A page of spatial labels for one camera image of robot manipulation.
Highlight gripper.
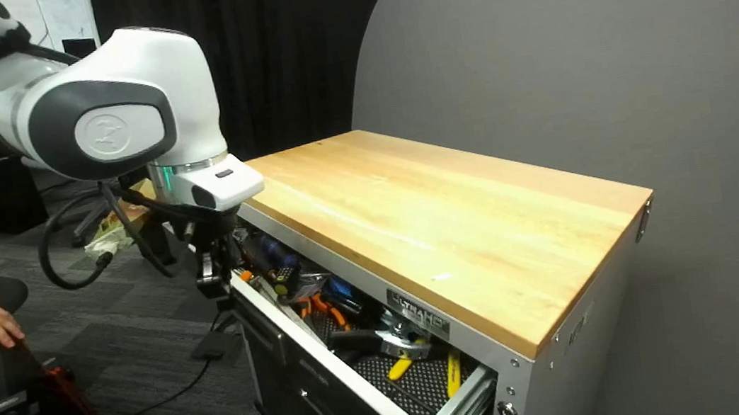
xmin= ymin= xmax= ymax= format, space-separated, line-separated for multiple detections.
xmin=161 ymin=206 xmax=251 ymax=306

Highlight orange tipped screwdriver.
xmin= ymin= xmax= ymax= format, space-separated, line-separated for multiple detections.
xmin=238 ymin=263 xmax=301 ymax=326

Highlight black and yellow screwdriver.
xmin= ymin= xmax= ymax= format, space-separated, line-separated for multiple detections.
xmin=239 ymin=227 xmax=303 ymax=302

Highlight drawer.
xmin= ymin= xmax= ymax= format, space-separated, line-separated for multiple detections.
xmin=222 ymin=198 xmax=505 ymax=415

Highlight steel tool cabinet wooden top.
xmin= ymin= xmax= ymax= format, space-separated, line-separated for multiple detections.
xmin=210 ymin=92 xmax=684 ymax=415

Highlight yellow bag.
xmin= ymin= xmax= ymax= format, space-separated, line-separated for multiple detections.
xmin=76 ymin=178 xmax=165 ymax=261

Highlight office chair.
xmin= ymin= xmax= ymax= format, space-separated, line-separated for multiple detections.
xmin=62 ymin=186 xmax=132 ymax=249

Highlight black box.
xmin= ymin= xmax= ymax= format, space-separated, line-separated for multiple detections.
xmin=0 ymin=149 xmax=52 ymax=238

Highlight black curtain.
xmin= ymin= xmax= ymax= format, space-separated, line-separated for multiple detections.
xmin=89 ymin=0 xmax=447 ymax=179

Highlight whiteboard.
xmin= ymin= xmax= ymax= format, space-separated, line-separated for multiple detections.
xmin=3 ymin=0 xmax=101 ymax=64

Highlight grey partition panel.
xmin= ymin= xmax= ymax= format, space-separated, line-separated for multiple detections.
xmin=334 ymin=0 xmax=739 ymax=415

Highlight black cable with power brick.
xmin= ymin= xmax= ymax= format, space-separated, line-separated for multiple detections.
xmin=94 ymin=309 xmax=256 ymax=415

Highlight drawer handle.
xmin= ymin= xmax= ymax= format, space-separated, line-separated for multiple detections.
xmin=237 ymin=304 xmax=290 ymax=372
xmin=295 ymin=364 xmax=357 ymax=415

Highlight blue handled screwdriver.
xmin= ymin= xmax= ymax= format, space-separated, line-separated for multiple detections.
xmin=258 ymin=230 xmax=302 ymax=273

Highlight orange handled pliers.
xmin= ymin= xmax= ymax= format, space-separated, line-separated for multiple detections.
xmin=294 ymin=288 xmax=352 ymax=337

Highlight blue handled tool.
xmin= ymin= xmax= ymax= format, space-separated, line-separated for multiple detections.
xmin=320 ymin=272 xmax=365 ymax=315

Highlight black handled hammer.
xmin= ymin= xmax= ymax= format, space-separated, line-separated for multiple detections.
xmin=323 ymin=303 xmax=436 ymax=373

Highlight yellow handled pliers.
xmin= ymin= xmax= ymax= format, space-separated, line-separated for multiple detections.
xmin=385 ymin=346 xmax=468 ymax=407

